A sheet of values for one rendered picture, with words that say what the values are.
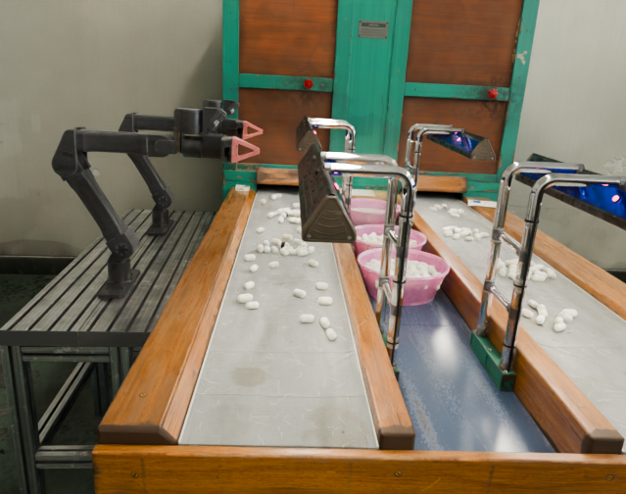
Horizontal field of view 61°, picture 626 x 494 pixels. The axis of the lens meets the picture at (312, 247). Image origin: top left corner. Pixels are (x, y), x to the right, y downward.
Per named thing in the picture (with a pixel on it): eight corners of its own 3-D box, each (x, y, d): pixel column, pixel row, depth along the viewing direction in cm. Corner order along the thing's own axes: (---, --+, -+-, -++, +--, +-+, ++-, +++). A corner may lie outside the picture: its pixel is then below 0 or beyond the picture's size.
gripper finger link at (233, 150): (260, 136, 150) (226, 133, 149) (260, 139, 143) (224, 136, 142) (259, 161, 152) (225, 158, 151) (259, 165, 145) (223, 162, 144)
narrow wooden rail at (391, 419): (374, 493, 83) (380, 433, 80) (319, 213, 256) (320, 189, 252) (409, 493, 84) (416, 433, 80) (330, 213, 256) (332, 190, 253)
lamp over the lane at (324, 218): (301, 242, 77) (303, 192, 75) (297, 170, 136) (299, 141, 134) (357, 244, 77) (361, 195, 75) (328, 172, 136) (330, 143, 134)
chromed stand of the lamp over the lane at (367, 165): (304, 386, 107) (315, 164, 94) (302, 339, 126) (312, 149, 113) (398, 388, 108) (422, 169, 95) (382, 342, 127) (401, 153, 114)
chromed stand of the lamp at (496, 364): (500, 391, 109) (538, 173, 96) (468, 344, 128) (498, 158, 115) (590, 393, 110) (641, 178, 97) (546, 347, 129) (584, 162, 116)
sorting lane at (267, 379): (177, 455, 80) (177, 443, 79) (256, 196, 252) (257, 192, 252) (377, 459, 81) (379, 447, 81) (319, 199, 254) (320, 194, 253)
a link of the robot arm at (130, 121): (203, 117, 204) (120, 111, 201) (200, 118, 196) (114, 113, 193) (203, 149, 208) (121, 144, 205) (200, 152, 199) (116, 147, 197)
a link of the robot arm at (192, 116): (204, 109, 146) (160, 106, 145) (200, 111, 138) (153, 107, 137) (204, 151, 150) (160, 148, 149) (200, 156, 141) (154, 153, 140)
